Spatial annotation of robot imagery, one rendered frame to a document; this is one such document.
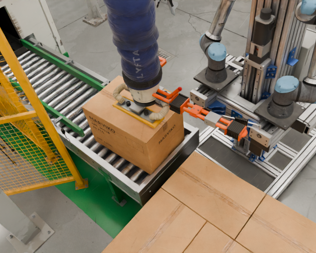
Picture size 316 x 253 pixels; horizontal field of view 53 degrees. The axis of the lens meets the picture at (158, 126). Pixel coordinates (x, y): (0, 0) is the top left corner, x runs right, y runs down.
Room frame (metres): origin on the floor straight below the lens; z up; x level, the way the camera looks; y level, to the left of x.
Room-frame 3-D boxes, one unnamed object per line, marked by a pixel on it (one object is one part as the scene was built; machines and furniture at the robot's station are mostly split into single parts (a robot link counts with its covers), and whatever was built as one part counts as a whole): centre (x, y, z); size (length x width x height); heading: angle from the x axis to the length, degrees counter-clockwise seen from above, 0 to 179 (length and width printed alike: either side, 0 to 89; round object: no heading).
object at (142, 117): (1.33, 0.11, 1.14); 0.34 x 0.10 x 0.05; 45
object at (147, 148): (1.57, 0.16, 0.75); 0.60 x 0.40 x 0.40; 46
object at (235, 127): (0.98, -0.38, 1.25); 0.08 x 0.07 x 0.05; 45
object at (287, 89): (1.24, -0.76, 1.20); 0.13 x 0.12 x 0.14; 67
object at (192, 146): (1.32, -0.05, 0.47); 0.70 x 0.03 x 0.15; 132
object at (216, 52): (1.65, -0.45, 1.20); 0.13 x 0.12 x 0.14; 7
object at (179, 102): (1.23, -0.14, 1.25); 0.10 x 0.08 x 0.06; 135
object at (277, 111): (1.24, -0.75, 1.09); 0.15 x 0.15 x 0.10
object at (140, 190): (1.32, -0.05, 0.58); 0.70 x 0.03 x 0.06; 132
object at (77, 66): (2.40, 0.50, 0.50); 2.31 x 0.05 x 0.19; 42
